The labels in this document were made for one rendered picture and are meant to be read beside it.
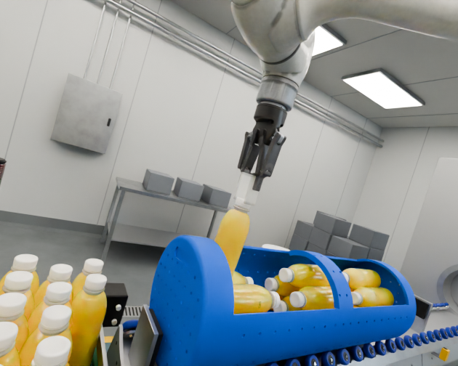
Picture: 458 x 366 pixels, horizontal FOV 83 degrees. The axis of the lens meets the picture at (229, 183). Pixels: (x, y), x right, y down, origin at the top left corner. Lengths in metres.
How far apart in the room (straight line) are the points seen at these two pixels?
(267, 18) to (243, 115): 4.00
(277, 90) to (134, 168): 3.45
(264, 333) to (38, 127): 3.66
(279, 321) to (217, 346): 0.15
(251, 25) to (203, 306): 0.49
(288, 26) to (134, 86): 3.54
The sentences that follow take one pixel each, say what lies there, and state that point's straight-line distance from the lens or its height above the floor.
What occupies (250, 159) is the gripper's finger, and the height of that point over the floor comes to 1.44.
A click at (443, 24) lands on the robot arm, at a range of 0.62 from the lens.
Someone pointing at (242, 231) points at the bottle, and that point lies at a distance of 0.61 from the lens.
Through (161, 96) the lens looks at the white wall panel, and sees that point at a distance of 4.01.
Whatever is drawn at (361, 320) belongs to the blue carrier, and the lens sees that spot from 0.90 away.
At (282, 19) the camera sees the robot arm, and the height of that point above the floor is 1.66.
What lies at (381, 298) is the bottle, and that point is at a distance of 1.10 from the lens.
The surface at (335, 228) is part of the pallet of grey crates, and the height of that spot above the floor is 1.04.
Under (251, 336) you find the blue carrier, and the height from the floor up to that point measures 1.10.
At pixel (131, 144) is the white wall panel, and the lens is 3.91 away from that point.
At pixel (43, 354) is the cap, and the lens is 0.46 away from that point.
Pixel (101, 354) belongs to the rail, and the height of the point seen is 0.98.
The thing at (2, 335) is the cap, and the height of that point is 1.11.
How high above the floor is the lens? 1.40
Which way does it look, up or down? 2 degrees down
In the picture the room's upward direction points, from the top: 17 degrees clockwise
